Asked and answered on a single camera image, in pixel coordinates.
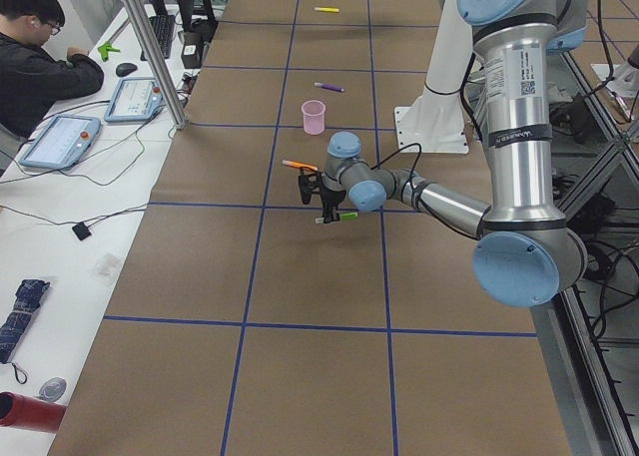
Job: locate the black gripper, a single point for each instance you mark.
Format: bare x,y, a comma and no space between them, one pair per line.
330,197

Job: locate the green highlighter pen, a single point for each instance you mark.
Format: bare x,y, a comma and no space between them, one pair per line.
339,218

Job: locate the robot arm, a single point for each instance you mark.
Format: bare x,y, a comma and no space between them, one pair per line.
525,252

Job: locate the orange highlighter pen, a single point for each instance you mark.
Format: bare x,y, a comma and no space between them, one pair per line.
299,165

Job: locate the pink mesh pen holder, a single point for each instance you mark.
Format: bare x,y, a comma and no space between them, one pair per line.
313,116

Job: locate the purple highlighter pen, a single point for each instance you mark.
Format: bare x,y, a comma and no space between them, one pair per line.
329,87

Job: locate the black box with label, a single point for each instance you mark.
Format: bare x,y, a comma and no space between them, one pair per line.
192,50

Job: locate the far teach pendant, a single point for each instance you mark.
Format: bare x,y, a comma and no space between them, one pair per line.
134,100

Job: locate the teach pendant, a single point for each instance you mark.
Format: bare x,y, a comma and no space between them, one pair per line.
62,143
134,100

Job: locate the clear plastic bag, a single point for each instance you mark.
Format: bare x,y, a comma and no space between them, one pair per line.
107,269

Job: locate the small black adapter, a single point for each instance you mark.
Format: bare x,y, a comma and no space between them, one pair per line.
81,230

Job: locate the black keyboard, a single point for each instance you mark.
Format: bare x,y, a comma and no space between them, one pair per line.
163,27

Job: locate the black computer mouse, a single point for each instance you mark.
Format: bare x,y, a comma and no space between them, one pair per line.
125,69

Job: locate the green plastic tool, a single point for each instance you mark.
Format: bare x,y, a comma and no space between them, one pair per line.
106,49

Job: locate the near teach pendant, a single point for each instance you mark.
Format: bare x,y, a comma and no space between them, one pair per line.
62,143

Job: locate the folded blue umbrella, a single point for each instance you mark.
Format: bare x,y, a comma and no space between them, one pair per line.
28,298

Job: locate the round metal tin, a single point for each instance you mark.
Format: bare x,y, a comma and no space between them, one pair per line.
53,389

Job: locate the person in black jacket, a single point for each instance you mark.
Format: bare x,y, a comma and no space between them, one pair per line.
32,81

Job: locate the red cylinder bottle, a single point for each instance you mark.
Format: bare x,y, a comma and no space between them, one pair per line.
29,413

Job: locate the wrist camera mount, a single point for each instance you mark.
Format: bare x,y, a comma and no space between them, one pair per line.
310,184

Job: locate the aluminium frame post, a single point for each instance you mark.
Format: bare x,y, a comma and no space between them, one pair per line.
143,30

